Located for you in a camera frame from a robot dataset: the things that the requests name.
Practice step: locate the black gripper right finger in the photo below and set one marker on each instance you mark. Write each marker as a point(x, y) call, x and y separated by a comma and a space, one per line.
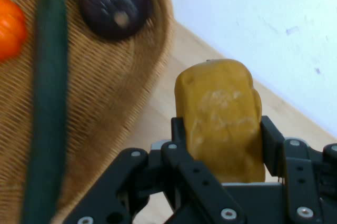
point(297, 176)

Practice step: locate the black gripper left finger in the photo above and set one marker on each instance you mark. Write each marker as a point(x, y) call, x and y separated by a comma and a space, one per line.
point(189, 179)

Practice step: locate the dark purple toy onion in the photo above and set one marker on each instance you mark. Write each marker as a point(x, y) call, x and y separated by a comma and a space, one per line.
point(116, 5)

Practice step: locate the long dark green cucumber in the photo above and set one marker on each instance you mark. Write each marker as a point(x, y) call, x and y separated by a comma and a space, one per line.
point(48, 102)

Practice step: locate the orange toy pumpkin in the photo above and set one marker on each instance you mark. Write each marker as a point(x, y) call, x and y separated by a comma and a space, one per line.
point(9, 29)

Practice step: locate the wooden cutting board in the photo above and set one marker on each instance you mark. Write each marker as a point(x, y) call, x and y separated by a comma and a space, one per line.
point(168, 97)

